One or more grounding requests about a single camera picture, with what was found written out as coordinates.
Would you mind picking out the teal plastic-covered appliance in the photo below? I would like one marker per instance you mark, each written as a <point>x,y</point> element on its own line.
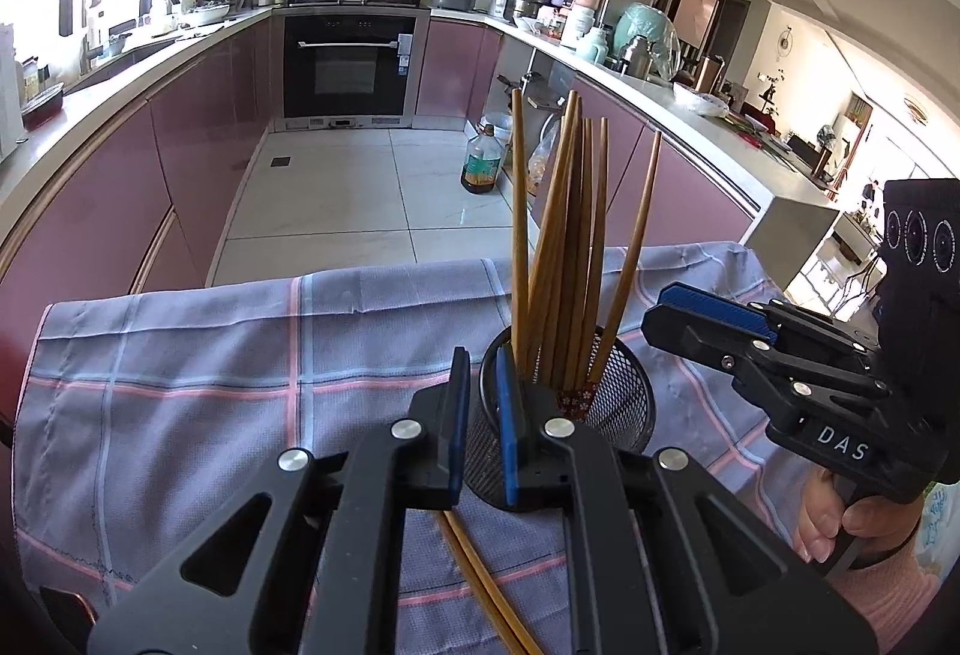
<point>645,36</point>

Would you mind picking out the white microwave oven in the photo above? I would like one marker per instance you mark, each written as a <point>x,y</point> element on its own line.
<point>6,92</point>

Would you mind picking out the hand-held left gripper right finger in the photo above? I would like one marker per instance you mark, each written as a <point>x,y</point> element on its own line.
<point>510,430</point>

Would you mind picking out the steel stock pot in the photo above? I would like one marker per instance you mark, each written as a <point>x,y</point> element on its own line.
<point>529,2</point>

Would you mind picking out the cooking oil bottle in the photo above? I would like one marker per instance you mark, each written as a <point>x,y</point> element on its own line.
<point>480,163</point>

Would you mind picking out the black built-in oven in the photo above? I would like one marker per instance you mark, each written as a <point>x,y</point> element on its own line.
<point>349,66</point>

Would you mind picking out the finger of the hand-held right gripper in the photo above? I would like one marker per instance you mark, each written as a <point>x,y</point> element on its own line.
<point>712,310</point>
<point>682,336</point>

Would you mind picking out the single wooden chopstick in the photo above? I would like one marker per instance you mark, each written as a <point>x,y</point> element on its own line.
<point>487,587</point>
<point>510,599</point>

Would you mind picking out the person's right hand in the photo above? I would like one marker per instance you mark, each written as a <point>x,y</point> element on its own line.
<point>874,520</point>

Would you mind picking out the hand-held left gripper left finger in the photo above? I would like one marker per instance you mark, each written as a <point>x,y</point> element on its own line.
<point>456,430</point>

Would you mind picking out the steel kettle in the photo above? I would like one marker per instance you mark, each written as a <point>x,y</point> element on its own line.
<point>637,57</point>

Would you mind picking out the grey plaid cloth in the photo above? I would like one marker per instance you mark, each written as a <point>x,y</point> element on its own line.
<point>187,362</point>

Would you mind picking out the black mesh utensil holder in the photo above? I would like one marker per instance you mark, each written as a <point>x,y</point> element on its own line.
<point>622,400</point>

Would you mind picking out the bundle of wooden chopsticks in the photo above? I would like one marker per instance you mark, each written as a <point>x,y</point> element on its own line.
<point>562,250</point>

